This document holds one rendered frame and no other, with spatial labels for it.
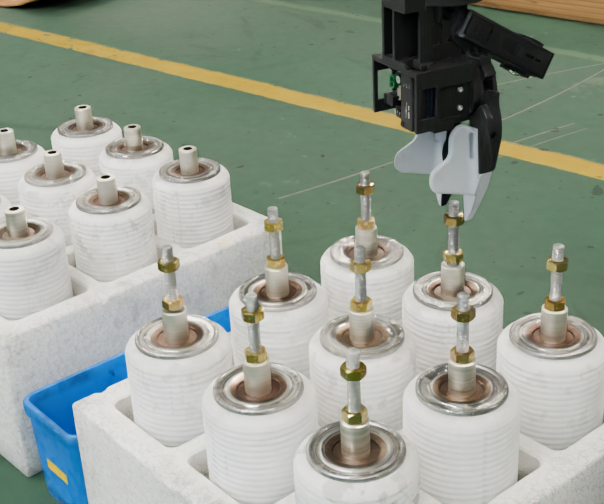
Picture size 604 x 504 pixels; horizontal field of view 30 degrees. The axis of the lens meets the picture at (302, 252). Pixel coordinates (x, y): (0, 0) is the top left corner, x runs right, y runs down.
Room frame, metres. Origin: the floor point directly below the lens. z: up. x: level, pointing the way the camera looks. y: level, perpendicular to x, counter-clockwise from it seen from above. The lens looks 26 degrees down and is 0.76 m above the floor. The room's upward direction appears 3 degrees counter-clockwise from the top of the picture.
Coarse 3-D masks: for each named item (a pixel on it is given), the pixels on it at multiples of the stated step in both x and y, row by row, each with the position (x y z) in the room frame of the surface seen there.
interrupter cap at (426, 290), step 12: (432, 276) 0.95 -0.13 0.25; (468, 276) 0.95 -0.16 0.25; (480, 276) 0.94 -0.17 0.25; (420, 288) 0.93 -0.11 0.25; (432, 288) 0.93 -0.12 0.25; (468, 288) 0.93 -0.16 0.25; (480, 288) 0.92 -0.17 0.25; (492, 288) 0.92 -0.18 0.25; (420, 300) 0.90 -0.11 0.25; (432, 300) 0.90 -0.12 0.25; (444, 300) 0.90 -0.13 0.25; (456, 300) 0.90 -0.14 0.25; (480, 300) 0.90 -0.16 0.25
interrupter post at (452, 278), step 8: (464, 264) 0.92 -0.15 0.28; (448, 272) 0.91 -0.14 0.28; (456, 272) 0.91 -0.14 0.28; (464, 272) 0.92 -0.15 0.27; (448, 280) 0.91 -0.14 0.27; (456, 280) 0.91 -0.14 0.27; (464, 280) 0.92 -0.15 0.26; (448, 288) 0.91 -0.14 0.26; (456, 288) 0.91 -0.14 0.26; (448, 296) 0.91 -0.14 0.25; (456, 296) 0.91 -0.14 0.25
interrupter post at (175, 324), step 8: (168, 312) 0.86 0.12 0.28; (176, 312) 0.86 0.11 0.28; (184, 312) 0.86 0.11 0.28; (168, 320) 0.85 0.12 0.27; (176, 320) 0.85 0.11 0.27; (184, 320) 0.86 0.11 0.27; (168, 328) 0.85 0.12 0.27; (176, 328) 0.85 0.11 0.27; (184, 328) 0.86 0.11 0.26; (168, 336) 0.86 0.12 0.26; (176, 336) 0.85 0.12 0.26; (184, 336) 0.86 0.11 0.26
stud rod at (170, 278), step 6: (162, 246) 0.86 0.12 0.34; (168, 246) 0.86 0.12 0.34; (162, 252) 0.86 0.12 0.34; (168, 252) 0.86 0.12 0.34; (162, 258) 0.86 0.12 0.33; (168, 258) 0.86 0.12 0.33; (168, 276) 0.86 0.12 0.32; (174, 276) 0.86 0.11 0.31; (168, 282) 0.86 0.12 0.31; (174, 282) 0.86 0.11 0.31; (168, 288) 0.86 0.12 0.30; (174, 288) 0.86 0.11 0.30; (168, 294) 0.86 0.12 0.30; (174, 294) 0.86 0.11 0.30; (168, 300) 0.86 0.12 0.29; (174, 300) 0.86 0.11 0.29
